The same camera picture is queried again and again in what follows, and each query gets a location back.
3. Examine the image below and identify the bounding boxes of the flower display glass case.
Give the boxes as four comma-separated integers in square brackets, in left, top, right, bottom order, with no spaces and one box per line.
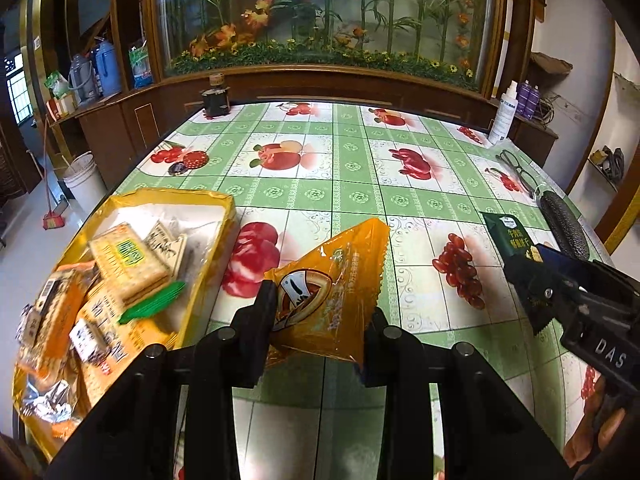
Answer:
[151,0,499,90]

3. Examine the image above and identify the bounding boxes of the dark ink bottle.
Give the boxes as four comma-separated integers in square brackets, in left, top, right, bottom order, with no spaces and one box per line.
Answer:
[201,73,231,119]

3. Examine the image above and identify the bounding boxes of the Weidan soda cracker pack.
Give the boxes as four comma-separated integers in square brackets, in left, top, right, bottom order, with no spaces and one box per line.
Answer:
[89,223,186,325]

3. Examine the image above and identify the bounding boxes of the white plastic bucket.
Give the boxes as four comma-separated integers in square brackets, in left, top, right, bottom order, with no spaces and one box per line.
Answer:
[63,152,107,214]

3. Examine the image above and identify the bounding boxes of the black glasses case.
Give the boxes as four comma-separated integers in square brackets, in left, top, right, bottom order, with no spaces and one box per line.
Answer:
[538,191,590,261]

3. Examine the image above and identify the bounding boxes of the orange cracker pack with barcode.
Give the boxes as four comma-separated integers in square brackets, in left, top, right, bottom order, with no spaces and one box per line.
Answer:
[16,260,98,386]

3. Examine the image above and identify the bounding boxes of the blue thermos jug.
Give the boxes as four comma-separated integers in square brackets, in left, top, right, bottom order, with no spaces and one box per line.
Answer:
[96,39,122,96]

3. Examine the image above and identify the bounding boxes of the small orange chip bag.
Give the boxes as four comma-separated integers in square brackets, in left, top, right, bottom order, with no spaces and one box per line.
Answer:
[265,218,390,365]

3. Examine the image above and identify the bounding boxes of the red broom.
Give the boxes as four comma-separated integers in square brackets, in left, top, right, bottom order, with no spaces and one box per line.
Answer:
[40,114,68,231]

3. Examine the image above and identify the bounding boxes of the large yellow biscuit pack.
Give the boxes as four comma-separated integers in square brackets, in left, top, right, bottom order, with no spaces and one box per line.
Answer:
[76,282,177,406]

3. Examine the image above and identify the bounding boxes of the green plaid fruit tablecloth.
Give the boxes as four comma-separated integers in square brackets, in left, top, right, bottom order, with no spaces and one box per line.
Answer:
[114,101,614,480]

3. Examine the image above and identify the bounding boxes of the purple bottles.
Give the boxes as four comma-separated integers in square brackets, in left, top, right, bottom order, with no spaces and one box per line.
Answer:
[516,80,540,119]

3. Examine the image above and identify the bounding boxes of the person's right hand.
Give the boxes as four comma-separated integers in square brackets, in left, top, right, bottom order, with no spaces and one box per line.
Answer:
[563,376,626,474]

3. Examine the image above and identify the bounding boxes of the yellow-rimmed white foam tray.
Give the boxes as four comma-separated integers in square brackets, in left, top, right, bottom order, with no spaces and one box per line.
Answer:
[12,188,238,460]

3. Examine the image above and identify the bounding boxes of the clear bag with calligraphy label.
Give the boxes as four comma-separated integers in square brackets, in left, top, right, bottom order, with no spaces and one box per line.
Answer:
[144,218,222,286]

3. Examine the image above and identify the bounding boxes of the blue white milk candy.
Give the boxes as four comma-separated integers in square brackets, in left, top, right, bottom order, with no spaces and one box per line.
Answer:
[70,318,110,365]

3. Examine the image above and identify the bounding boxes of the white spray bottle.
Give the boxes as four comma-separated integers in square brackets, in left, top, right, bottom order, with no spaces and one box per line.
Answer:
[488,80,518,145]

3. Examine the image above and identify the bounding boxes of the black eyeglasses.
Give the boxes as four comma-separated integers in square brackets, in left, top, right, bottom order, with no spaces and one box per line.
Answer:
[497,150,538,200]

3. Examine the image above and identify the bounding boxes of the grey thermos jug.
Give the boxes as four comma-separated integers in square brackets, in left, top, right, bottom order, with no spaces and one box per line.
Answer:
[68,54,98,107]

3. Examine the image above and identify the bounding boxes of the dark green snack packet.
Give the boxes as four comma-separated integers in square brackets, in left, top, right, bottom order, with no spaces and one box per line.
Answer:
[482,212,542,263]

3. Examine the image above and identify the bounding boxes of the silver foil packet front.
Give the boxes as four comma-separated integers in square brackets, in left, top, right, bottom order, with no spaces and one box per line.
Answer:
[21,375,74,425]

